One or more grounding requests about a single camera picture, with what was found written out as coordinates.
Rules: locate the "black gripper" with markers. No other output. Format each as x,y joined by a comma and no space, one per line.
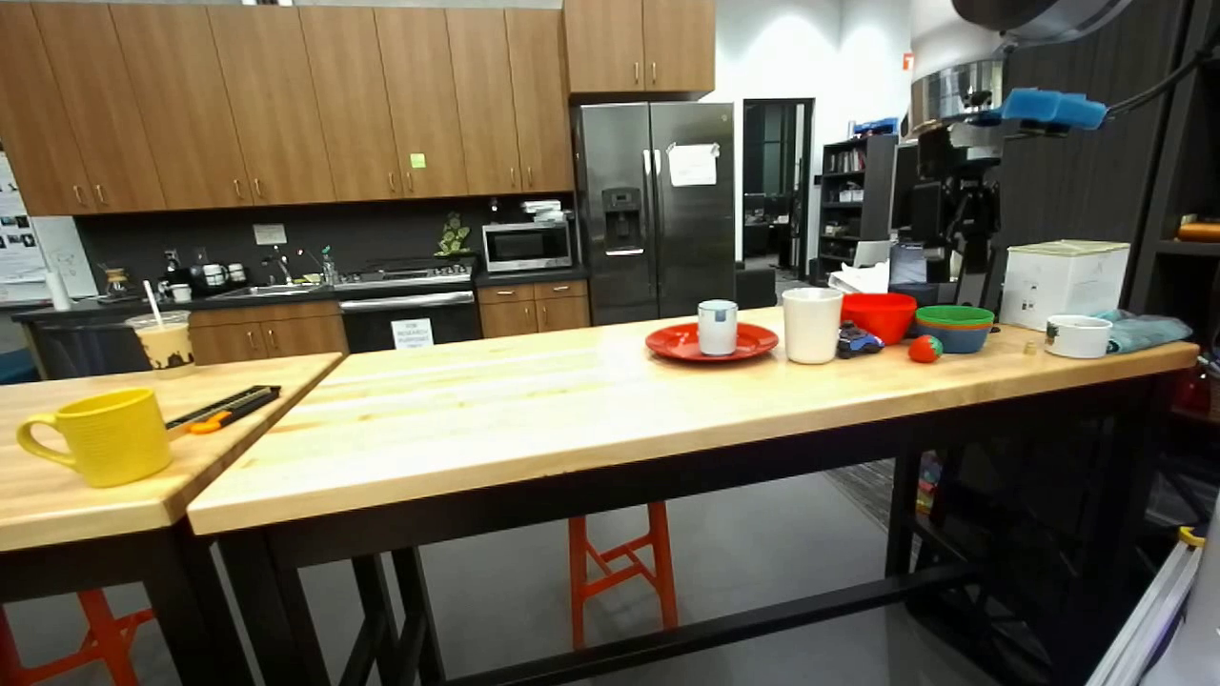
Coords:
955,155

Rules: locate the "small white cup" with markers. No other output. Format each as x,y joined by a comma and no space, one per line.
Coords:
717,328

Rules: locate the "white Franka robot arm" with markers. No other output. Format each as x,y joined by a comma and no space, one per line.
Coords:
1043,16

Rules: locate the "tall white cup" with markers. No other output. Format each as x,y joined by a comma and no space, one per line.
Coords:
810,328

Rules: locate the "red plate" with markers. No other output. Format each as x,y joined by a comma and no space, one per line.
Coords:
671,343

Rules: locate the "green bowl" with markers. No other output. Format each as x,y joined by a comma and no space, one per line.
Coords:
955,316

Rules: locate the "white cardboard box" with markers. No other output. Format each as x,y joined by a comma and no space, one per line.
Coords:
1060,282

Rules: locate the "blue bowl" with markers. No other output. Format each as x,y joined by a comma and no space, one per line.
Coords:
960,342

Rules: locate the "white crumpled paper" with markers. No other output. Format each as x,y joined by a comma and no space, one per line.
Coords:
862,274

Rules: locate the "red bowl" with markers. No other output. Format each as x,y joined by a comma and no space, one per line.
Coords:
878,316

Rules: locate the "black storage shelf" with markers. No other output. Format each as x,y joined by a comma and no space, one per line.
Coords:
840,203

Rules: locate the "red and green toy ball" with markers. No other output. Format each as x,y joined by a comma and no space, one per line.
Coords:
924,350

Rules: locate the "white bowl with filling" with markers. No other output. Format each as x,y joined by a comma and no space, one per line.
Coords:
1077,335

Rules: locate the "dark blue toy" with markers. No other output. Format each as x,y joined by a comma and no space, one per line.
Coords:
858,342

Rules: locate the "teal cloth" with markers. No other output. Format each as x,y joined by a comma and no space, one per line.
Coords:
1150,334

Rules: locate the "orange item on shelf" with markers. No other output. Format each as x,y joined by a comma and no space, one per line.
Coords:
1200,229

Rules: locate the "white paper on refrigerator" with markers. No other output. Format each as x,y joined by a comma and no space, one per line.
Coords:
693,166

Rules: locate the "black steel refrigerator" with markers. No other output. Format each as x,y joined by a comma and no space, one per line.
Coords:
655,240

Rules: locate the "small wooden double-door cabinet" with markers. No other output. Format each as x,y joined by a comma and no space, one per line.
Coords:
637,42

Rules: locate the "white panel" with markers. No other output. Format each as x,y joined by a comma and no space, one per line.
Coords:
1150,624

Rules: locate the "wooden base cabinet with drawers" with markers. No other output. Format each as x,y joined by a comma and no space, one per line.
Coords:
535,309

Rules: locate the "silver microwave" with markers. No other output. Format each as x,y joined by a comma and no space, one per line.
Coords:
524,244

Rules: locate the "orange metal stool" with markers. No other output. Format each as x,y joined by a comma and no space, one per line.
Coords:
99,640
624,565

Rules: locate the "green potted plant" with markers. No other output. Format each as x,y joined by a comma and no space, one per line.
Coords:
454,236

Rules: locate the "green sticky note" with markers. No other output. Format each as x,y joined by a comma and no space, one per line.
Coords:
418,160

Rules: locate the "white paper on dishwasher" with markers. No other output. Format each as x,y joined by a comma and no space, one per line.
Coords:
414,334

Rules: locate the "black dishwasher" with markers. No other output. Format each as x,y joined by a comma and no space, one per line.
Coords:
374,316

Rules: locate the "tan container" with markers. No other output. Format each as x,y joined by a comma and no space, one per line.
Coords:
163,343

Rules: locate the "yellow mug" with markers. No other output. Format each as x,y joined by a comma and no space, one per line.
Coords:
117,439

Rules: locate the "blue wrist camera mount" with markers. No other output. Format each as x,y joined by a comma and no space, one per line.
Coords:
1055,107

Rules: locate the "black metal table frame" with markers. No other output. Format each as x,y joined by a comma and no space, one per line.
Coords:
117,573
711,461

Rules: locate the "long wooden wall cabinet row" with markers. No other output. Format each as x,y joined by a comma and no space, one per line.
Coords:
280,107

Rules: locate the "white wall outlet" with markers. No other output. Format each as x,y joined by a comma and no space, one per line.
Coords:
270,235

